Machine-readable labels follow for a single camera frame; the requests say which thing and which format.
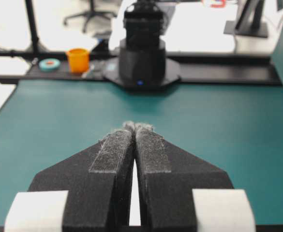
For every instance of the black office chair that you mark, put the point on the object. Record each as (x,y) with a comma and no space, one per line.
(89,14)

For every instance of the black tripod pole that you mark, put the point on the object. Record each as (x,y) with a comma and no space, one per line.
(36,49)

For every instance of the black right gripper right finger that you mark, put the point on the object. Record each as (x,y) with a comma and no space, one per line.
(184,193)

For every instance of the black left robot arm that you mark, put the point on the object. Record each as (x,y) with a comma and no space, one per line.
(142,64)

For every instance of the black monitor stand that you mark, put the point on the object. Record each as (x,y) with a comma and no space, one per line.
(248,21)

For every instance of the teal tape roll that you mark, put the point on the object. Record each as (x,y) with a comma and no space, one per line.
(49,64)

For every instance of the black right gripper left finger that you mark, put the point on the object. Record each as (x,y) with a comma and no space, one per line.
(87,192)

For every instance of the orange plastic cup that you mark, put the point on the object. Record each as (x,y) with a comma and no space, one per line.
(78,59)

